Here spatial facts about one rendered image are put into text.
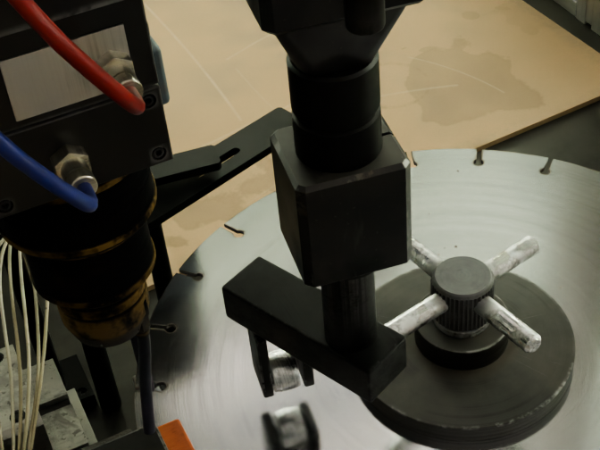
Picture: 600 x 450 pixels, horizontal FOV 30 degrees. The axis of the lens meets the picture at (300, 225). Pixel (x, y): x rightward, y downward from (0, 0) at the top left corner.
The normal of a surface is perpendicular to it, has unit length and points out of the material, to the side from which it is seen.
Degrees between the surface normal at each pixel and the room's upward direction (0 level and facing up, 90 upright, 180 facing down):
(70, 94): 90
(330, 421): 0
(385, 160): 0
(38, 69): 90
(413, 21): 0
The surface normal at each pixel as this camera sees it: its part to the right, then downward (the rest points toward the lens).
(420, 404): -0.12, -0.69
